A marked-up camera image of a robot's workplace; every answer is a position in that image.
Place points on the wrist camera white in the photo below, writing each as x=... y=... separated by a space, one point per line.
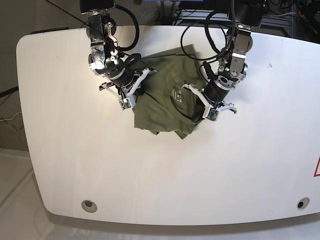
x=127 y=103
x=213 y=115

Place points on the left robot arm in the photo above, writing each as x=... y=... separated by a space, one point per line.
x=227 y=68

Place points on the right table grommet hole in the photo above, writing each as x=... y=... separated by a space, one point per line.
x=303 y=203

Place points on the table grommet hole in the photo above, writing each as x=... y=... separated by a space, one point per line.
x=89 y=206
x=303 y=203

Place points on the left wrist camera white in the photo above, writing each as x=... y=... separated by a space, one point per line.
x=213 y=115

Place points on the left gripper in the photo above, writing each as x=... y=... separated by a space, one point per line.
x=203 y=104

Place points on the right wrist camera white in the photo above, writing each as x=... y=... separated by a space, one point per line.
x=127 y=103

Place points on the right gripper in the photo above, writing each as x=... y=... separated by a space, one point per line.
x=125 y=82

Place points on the olive green T-shirt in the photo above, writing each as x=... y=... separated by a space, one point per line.
x=165 y=105

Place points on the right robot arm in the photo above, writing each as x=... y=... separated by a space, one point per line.
x=107 y=58

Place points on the left table grommet hole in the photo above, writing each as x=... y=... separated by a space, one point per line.
x=89 y=206

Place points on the red triangle warning sticker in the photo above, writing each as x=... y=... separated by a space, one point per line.
x=317 y=169

